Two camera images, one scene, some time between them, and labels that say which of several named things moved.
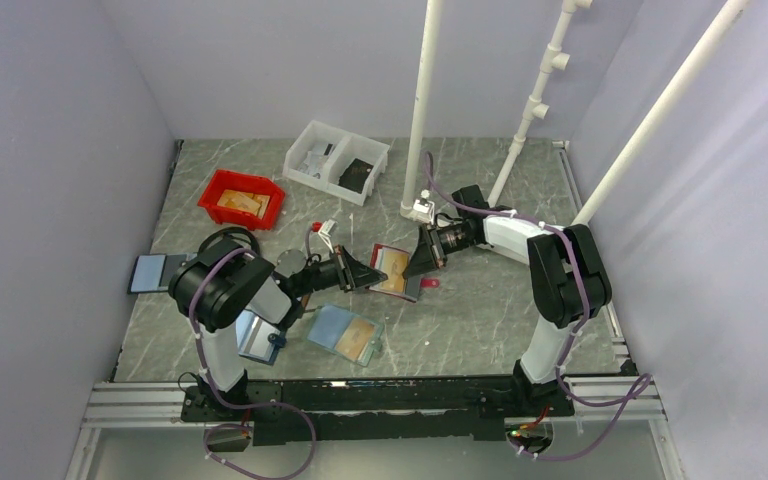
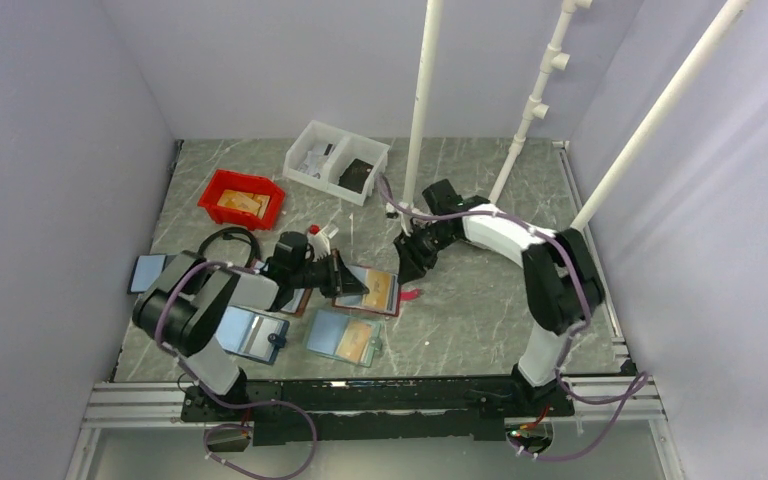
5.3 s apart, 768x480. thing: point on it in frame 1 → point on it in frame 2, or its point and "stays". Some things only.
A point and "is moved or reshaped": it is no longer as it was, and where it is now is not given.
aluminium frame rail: [600, 404] stays
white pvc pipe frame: [554, 59] stays
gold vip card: [394, 265] is moved or reshaped
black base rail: [456, 409] stays
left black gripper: [359, 273] stays
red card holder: [392, 261] → [384, 296]
